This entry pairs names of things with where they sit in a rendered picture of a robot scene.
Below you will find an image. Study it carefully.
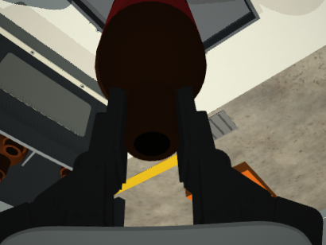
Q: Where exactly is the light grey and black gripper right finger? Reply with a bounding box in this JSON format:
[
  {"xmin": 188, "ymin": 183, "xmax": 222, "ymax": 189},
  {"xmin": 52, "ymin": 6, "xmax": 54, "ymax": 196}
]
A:
[{"xmin": 176, "ymin": 87, "xmax": 323, "ymax": 245}]

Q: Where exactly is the dark grey divided crate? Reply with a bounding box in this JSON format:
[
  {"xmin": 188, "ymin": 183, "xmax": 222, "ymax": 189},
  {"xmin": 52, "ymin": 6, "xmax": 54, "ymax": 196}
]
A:
[{"xmin": 0, "ymin": 34, "xmax": 107, "ymax": 208}]

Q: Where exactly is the black rectangular tray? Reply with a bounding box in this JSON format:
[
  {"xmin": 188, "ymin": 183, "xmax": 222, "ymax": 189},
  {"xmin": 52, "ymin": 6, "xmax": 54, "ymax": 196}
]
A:
[{"xmin": 68, "ymin": 0, "xmax": 260, "ymax": 53}]

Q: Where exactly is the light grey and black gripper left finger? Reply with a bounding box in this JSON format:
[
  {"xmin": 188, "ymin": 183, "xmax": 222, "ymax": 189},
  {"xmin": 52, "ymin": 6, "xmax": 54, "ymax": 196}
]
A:
[{"xmin": 0, "ymin": 87, "xmax": 128, "ymax": 244}]

